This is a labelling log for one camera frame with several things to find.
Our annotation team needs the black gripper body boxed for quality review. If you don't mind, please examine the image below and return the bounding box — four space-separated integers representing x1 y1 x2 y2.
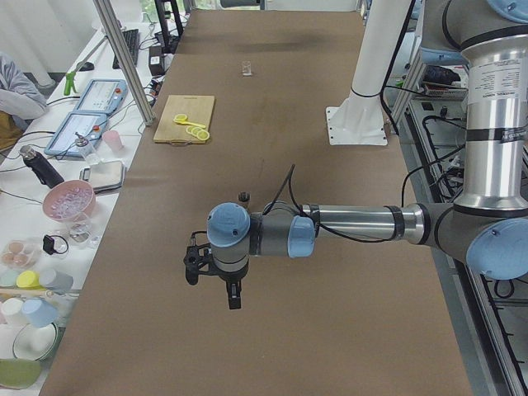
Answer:
183 243 228 285

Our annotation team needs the clear glass shaker cup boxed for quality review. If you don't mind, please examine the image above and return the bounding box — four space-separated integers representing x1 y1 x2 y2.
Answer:
241 60 252 77

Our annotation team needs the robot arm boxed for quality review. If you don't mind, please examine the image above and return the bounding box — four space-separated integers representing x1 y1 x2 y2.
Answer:
184 1 527 309

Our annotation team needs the grey cup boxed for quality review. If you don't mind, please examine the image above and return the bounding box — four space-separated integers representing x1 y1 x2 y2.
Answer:
39 268 73 291

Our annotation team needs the pink plastic cup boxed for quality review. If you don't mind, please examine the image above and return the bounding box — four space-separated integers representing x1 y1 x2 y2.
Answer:
102 130 124 153

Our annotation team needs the light blue cup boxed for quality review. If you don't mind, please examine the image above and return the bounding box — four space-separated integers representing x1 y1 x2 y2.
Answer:
21 299 59 328

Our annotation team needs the yellow cup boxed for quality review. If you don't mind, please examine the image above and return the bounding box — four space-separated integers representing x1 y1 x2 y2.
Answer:
16 270 42 290

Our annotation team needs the mint green cup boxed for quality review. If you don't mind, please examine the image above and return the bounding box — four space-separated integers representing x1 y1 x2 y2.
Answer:
0 269 20 288

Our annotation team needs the white cup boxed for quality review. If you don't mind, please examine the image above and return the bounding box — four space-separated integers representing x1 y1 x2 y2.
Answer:
1 297 27 326

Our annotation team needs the wine glass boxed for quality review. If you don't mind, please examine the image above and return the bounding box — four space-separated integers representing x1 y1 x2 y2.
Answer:
67 212 92 244

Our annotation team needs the metal tray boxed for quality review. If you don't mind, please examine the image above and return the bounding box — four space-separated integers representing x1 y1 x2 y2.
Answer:
79 160 126 194

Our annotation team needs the pink bowl of ice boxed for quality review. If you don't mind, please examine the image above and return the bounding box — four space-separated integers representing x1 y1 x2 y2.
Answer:
42 180 96 222

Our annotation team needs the clear water bottle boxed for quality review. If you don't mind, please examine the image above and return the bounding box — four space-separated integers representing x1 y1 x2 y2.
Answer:
75 133 102 167

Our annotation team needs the wooden cutting board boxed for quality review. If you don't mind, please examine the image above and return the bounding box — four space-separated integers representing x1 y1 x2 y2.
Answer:
153 95 215 145

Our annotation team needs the teach pendant tablet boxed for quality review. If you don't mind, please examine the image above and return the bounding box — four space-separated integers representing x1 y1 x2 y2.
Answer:
74 79 128 116
44 111 108 158

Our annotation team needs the black thermos bottle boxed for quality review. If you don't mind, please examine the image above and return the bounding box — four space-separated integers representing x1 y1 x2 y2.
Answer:
19 145 64 188

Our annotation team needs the egg carton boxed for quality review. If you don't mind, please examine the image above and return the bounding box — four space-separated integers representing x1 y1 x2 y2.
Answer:
1 239 41 270

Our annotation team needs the green plate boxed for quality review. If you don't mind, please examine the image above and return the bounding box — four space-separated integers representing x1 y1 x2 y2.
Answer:
1 358 42 389

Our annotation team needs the green plastic gun tool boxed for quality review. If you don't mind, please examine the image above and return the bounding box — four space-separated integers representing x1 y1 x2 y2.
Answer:
63 71 78 97

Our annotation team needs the black keyboard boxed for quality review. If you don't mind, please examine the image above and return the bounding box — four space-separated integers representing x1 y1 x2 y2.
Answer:
122 29 140 67

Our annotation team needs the person in grey jacket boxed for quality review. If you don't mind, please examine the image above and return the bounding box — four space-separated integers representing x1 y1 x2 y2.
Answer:
1 52 47 151

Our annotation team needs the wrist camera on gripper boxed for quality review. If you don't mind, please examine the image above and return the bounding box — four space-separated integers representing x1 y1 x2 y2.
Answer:
238 191 251 204

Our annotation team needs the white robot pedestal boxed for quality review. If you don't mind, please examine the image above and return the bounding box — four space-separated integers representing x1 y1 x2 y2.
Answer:
326 0 414 146

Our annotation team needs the aluminium frame post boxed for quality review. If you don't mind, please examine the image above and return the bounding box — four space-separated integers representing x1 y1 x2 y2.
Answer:
93 0 155 126

